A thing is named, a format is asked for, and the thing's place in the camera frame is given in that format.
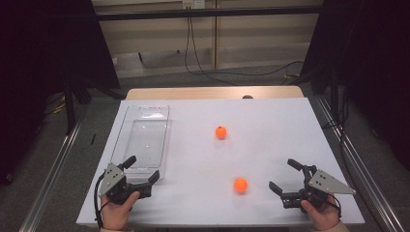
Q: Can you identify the black curtain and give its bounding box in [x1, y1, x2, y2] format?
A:
[0, 0, 121, 186]
[299, 0, 410, 170]

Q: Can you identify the aluminium floor rail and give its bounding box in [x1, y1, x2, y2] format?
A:
[313, 96, 406, 232]
[18, 117, 84, 232]

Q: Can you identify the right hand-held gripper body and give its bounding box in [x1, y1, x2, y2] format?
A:
[279, 163, 357, 215]

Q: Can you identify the black hanging cable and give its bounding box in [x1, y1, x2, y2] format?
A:
[189, 16, 305, 77]
[184, 16, 240, 87]

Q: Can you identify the yellow cable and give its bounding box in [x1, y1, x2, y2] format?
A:
[47, 93, 66, 115]

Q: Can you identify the person's left hand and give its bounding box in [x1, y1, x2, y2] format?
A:
[100, 190, 141, 232]

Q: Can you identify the white table sheet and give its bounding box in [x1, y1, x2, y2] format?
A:
[75, 97, 366, 226]

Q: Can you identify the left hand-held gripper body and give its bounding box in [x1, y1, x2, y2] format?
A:
[98, 162, 153, 206]

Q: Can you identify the hand-held gripper black cable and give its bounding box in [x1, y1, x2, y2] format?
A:
[93, 172, 107, 230]
[328, 192, 343, 218]

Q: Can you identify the white wall socket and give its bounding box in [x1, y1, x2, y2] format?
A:
[182, 0, 206, 10]

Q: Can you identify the clear plastic tray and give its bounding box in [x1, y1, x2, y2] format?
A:
[109, 104, 173, 182]

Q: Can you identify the person's right hand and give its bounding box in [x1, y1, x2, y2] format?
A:
[300, 194, 342, 232]

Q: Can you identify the black horizontal bar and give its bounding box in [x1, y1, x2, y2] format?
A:
[96, 5, 324, 22]

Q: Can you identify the wooden table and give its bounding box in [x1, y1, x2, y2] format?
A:
[125, 85, 305, 101]

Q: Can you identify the left hand-held gripper black cable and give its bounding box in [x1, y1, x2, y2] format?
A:
[93, 172, 107, 230]

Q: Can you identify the black metal stand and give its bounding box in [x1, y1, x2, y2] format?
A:
[330, 69, 341, 125]
[63, 76, 77, 136]

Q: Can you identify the right hand-held gripper black cable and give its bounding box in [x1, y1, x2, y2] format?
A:
[328, 192, 343, 218]

